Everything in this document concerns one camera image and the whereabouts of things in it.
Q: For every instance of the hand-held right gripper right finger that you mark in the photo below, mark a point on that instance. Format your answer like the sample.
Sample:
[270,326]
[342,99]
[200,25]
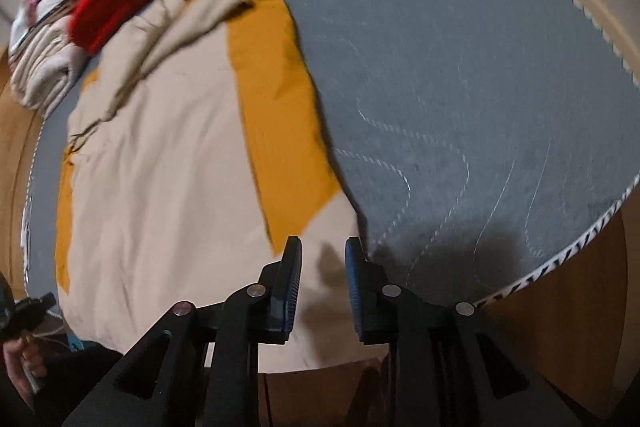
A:
[356,297]

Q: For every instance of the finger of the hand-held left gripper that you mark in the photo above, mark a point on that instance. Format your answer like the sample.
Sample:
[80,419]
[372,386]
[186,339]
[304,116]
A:
[37,304]

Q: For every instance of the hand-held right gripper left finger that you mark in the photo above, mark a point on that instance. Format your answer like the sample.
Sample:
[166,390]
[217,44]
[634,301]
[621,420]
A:
[289,292]

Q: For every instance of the beige and orange hooded jacket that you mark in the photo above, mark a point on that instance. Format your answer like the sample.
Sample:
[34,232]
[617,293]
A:
[175,167]

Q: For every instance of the person's left hand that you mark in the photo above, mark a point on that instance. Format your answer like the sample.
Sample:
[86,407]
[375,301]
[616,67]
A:
[22,362]

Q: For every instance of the white face mask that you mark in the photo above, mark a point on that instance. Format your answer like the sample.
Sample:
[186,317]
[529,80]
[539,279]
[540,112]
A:
[25,227]

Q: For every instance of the grey quilted mattress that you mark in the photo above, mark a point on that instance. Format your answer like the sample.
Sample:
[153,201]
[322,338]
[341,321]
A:
[450,82]

